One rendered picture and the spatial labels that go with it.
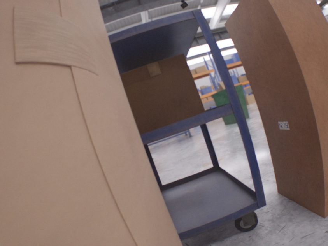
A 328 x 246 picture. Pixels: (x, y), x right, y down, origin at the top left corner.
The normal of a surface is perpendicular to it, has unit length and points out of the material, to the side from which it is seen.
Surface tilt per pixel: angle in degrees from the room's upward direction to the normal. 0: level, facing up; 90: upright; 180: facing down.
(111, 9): 90
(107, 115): 90
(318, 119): 90
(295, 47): 90
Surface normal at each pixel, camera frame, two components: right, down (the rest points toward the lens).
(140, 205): 0.94, -0.33
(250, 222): -0.32, 0.11
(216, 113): 0.02, 0.00
